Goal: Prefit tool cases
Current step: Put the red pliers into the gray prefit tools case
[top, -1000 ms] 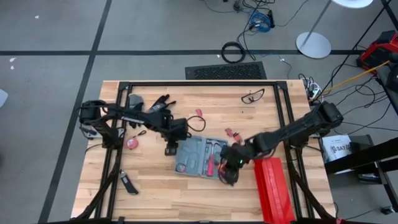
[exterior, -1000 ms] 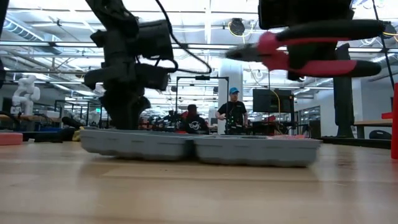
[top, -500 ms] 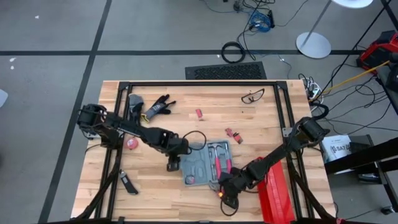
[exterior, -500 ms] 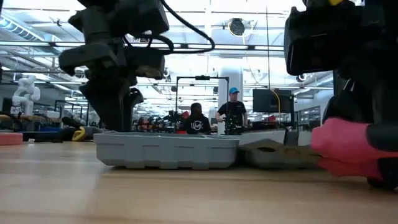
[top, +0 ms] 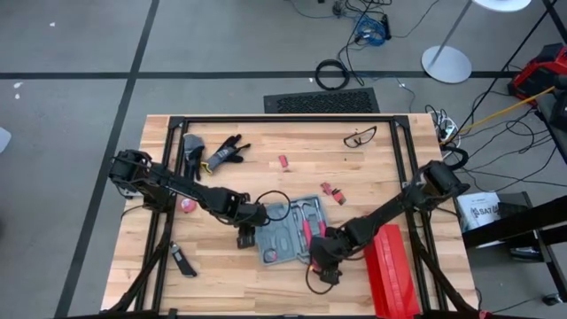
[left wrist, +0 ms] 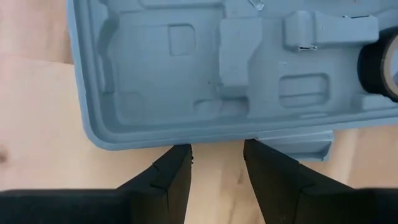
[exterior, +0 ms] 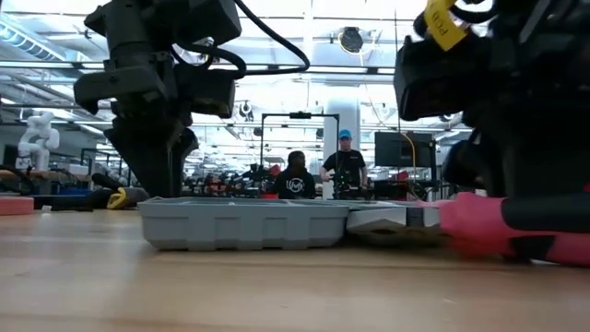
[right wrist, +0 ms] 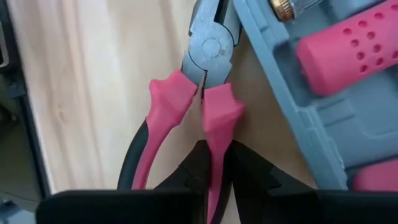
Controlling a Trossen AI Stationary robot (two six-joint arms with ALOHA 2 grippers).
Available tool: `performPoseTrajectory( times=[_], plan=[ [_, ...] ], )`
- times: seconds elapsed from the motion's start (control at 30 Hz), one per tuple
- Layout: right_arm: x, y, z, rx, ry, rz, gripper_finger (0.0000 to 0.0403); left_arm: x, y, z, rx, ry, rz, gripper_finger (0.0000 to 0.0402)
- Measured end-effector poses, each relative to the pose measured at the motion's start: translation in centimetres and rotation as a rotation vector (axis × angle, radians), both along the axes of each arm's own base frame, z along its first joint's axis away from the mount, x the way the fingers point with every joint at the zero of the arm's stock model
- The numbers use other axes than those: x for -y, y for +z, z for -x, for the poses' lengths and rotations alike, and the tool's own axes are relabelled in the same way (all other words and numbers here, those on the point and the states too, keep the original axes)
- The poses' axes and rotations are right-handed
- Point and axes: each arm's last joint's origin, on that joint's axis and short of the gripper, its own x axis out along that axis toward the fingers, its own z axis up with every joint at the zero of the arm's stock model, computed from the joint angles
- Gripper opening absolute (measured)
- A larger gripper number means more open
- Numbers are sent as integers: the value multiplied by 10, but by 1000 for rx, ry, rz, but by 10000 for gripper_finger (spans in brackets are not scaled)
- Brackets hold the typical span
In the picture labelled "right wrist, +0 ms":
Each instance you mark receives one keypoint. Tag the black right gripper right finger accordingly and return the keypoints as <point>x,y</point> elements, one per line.
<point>258,177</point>

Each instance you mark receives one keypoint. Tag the black aluminium table frame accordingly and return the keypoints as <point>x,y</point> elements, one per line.
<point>37,149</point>

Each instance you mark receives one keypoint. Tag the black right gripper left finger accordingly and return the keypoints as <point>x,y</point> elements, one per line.
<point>192,174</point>

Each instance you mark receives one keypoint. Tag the grey plastic tool case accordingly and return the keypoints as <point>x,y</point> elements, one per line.
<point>357,124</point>

